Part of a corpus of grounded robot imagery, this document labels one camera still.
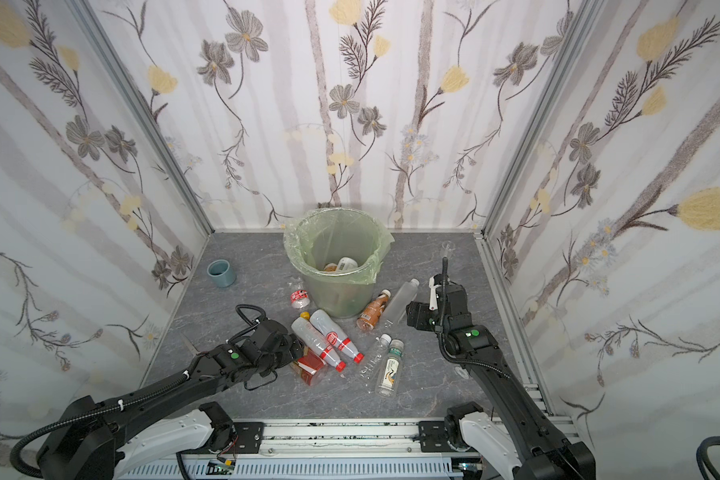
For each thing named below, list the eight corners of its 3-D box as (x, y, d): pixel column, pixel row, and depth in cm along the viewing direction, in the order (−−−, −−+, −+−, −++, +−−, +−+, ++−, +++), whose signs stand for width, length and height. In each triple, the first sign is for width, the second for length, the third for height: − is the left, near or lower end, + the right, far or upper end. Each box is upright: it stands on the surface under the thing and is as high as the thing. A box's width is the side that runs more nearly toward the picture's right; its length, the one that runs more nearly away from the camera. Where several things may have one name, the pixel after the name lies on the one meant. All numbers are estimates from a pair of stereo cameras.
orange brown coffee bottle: (357, 326, 95) (357, 319, 92) (382, 291, 104) (383, 284, 100) (369, 333, 94) (369, 327, 90) (394, 298, 102) (395, 290, 99)
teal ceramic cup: (213, 287, 106) (204, 274, 100) (219, 272, 110) (211, 259, 104) (233, 287, 106) (225, 275, 100) (238, 272, 110) (231, 259, 104)
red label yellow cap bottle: (290, 308, 97) (289, 303, 95) (293, 295, 100) (291, 290, 98) (309, 308, 97) (308, 303, 95) (311, 295, 100) (310, 290, 98)
